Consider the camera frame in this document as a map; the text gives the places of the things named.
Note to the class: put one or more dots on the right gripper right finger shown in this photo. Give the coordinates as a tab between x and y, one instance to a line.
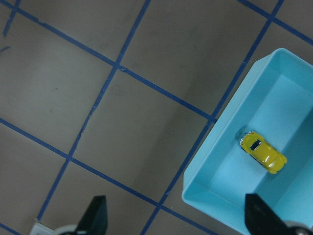
260	219

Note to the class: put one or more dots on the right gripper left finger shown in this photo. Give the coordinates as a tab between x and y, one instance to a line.
95	218

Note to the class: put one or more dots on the light blue plastic bin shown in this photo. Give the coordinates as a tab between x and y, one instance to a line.
276	100

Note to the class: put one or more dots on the yellow toy beetle car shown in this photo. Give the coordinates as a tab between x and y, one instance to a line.
263	152

